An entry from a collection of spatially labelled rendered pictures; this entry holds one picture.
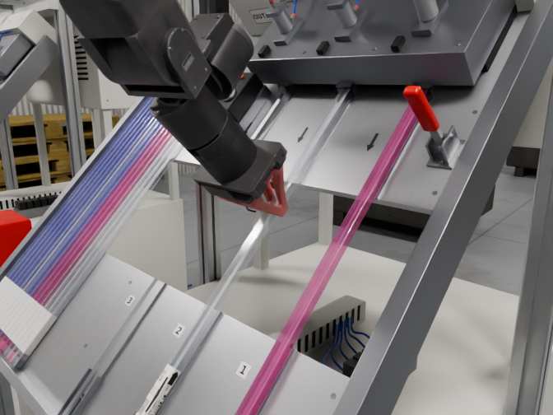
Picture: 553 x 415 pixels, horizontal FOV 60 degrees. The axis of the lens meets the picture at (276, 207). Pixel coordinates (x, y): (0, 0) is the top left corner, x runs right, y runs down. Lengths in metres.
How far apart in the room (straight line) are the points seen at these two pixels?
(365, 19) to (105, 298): 0.51
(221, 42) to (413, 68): 0.23
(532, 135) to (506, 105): 0.28
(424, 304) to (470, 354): 0.52
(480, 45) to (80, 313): 0.60
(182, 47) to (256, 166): 0.15
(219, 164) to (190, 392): 0.23
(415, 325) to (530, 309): 0.32
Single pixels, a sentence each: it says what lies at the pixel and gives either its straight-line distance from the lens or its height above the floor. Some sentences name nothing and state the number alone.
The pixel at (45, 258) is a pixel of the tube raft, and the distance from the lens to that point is 0.86.
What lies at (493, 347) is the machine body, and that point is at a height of 0.62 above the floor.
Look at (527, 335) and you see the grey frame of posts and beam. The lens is 0.77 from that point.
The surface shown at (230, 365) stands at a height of 0.82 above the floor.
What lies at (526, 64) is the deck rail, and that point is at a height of 1.12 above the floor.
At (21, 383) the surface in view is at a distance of 0.71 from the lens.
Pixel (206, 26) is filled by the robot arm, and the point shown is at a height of 1.15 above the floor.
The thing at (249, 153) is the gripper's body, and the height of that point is 1.03.
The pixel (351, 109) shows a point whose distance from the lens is 0.64.
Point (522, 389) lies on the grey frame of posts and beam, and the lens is 0.82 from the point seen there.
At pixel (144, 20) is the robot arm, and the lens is 0.40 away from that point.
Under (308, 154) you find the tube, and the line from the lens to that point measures 0.60.
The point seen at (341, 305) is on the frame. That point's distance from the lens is 0.99.
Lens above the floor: 1.10
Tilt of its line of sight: 15 degrees down
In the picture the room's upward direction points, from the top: straight up
